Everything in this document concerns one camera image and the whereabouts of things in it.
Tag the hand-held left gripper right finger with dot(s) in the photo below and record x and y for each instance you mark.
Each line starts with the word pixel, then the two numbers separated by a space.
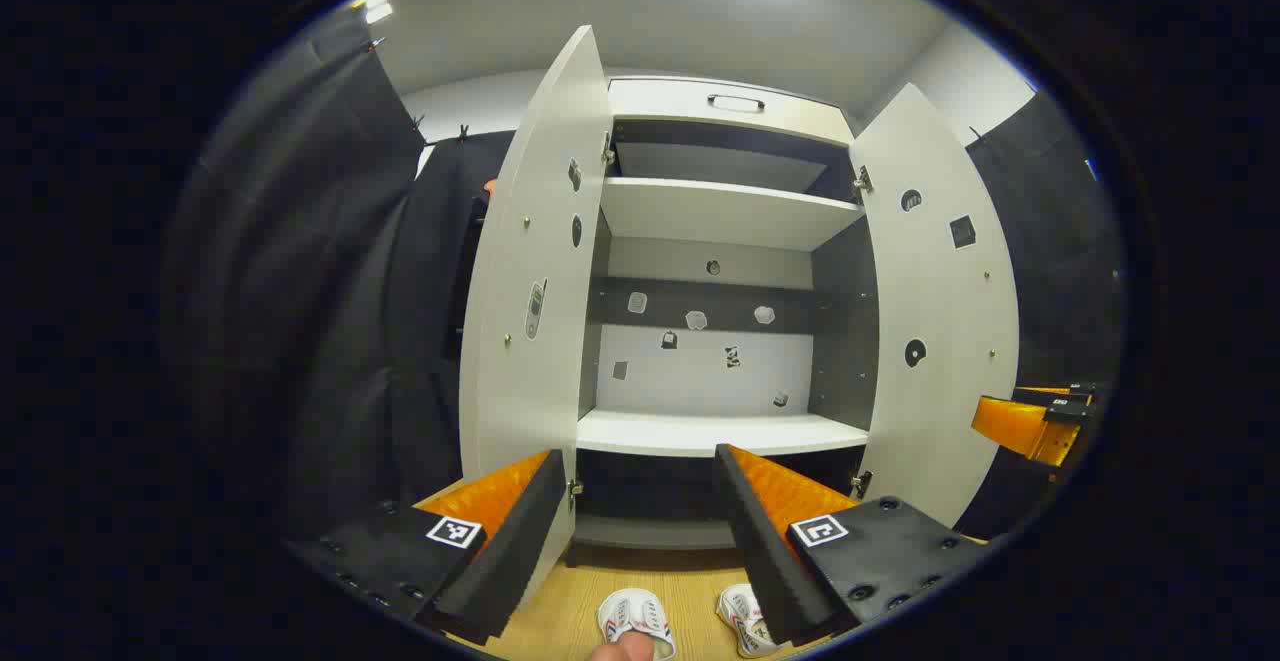
pixel 760 561

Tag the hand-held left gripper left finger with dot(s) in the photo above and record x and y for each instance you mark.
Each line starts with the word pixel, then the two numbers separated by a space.
pixel 520 541

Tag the white shoe cabinet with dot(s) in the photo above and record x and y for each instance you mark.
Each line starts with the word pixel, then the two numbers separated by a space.
pixel 700 381

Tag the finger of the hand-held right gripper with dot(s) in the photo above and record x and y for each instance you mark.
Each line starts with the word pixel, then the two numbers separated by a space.
pixel 1065 413
pixel 1070 390

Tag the white drawer front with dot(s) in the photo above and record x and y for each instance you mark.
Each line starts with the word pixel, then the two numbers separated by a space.
pixel 660 106

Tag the small ceiling light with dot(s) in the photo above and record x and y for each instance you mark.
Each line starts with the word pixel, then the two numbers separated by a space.
pixel 378 9

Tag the black backdrop cloth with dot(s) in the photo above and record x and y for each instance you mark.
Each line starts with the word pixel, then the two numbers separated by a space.
pixel 300 291

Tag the white shoe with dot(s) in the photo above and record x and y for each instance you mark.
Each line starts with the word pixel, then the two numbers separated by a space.
pixel 635 613
pixel 740 616

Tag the white cabinet shelf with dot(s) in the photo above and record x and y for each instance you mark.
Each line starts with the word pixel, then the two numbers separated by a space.
pixel 700 433
pixel 720 213

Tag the white cabinet door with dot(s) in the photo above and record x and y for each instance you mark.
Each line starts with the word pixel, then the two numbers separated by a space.
pixel 930 281
pixel 520 241

